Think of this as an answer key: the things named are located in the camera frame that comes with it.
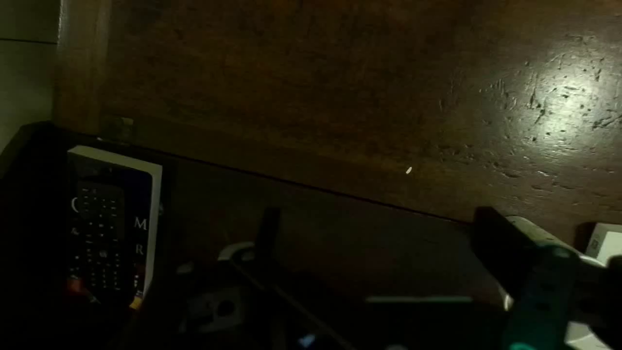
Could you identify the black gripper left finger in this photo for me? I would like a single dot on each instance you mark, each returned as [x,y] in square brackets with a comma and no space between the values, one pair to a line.
[223,303]

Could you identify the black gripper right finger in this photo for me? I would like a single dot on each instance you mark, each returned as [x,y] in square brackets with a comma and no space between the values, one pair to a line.
[540,317]

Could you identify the white notebook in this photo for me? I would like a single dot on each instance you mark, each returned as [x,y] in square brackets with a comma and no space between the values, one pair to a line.
[604,239]

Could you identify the black remote control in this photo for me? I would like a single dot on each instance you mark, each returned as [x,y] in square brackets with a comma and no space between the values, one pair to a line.
[97,233]

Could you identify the dark wooden secretary desk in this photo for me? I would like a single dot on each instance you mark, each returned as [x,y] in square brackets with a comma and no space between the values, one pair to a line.
[336,97]

